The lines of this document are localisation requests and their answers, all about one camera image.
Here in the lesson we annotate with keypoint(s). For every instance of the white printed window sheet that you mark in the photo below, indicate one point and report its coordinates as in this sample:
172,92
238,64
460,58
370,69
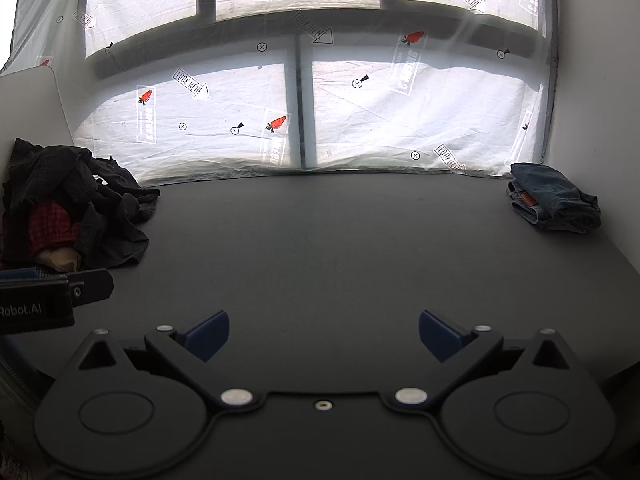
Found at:
380,110

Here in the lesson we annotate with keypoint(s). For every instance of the folded blue jeans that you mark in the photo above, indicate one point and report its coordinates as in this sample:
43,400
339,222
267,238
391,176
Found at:
552,195

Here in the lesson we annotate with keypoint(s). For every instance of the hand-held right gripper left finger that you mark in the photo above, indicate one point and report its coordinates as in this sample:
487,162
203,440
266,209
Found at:
209,336

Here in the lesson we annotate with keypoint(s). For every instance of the red checked garment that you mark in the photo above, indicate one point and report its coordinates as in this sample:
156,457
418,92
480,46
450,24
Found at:
50,225

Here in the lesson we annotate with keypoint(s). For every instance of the white board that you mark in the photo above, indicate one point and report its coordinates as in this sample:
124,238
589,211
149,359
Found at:
35,110

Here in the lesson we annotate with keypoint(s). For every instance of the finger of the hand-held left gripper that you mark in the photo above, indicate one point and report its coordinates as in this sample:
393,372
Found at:
92,286
25,274

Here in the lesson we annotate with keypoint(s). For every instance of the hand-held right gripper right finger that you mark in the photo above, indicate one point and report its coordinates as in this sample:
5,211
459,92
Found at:
439,336

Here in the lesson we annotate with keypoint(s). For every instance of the black pants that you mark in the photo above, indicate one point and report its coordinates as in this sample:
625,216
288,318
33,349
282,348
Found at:
117,210

